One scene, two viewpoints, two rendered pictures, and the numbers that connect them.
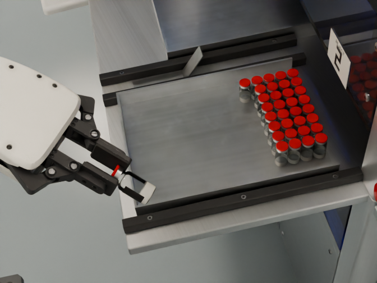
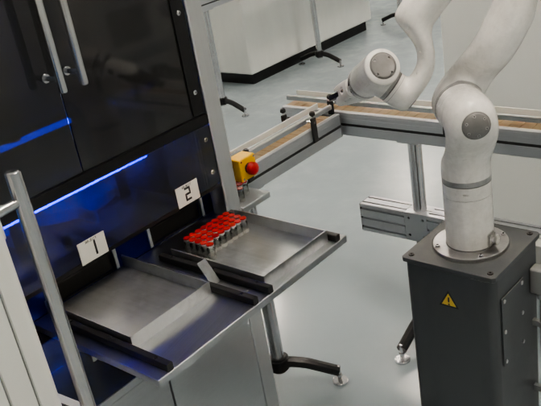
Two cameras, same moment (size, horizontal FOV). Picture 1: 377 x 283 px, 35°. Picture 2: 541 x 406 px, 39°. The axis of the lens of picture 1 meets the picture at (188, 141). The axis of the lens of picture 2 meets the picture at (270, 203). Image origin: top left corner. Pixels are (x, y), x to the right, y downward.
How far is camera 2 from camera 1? 230 cm
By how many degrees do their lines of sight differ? 93
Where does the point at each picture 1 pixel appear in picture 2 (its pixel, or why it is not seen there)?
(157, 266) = not seen: outside the picture
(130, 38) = (200, 321)
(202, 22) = (156, 304)
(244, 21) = (140, 292)
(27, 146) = not seen: hidden behind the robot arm
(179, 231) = not seen: hidden behind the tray
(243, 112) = (223, 254)
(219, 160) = (265, 243)
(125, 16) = (178, 338)
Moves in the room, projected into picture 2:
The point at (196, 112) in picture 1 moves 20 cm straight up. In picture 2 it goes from (240, 264) to (226, 196)
